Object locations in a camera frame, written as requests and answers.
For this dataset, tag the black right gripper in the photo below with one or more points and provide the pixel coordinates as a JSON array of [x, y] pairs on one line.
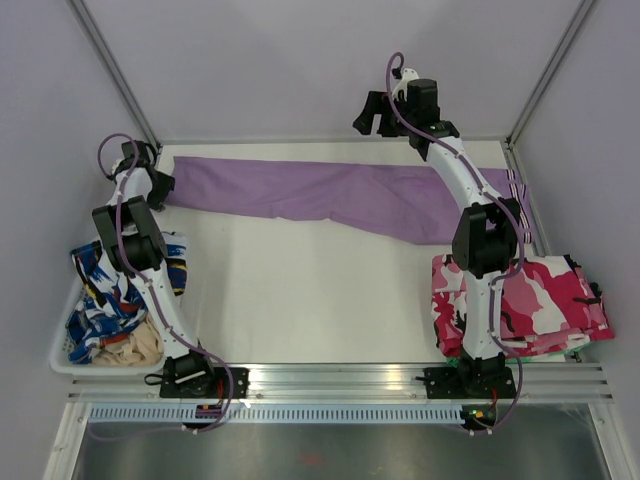
[[378, 102]]

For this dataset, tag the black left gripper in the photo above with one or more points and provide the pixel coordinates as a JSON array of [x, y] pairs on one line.
[[167, 185]]

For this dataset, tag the purple trousers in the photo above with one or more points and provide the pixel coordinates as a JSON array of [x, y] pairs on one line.
[[409, 203]]

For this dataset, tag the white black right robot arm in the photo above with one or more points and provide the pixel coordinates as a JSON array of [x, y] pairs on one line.
[[486, 240]]

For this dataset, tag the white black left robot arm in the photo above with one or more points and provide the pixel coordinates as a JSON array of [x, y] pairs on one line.
[[135, 247]]

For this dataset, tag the pink camouflage folded trousers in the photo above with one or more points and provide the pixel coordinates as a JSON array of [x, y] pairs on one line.
[[548, 308]]

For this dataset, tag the blue white patterned garment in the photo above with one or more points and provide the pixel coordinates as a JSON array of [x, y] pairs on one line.
[[109, 305]]

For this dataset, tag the beige garment in basket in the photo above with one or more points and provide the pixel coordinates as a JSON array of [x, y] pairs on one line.
[[141, 347]]

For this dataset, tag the white plastic laundry basket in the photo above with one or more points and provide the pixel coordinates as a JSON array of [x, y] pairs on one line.
[[59, 356]]

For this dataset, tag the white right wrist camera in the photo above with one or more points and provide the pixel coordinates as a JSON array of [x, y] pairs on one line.
[[403, 76]]

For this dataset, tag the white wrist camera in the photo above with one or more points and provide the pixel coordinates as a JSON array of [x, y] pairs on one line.
[[403, 76], [116, 167]]

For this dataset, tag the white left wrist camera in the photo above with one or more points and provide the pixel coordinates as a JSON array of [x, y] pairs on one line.
[[116, 167]]

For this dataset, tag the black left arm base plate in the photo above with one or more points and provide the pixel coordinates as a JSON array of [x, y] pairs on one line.
[[205, 384]]

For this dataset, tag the white slotted cable duct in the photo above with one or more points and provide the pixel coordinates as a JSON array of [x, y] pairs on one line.
[[241, 413]]

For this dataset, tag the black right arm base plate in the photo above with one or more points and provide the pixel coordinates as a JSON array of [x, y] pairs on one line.
[[449, 383]]

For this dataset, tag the aluminium frame rail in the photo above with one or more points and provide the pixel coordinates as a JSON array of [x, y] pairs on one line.
[[413, 383]]

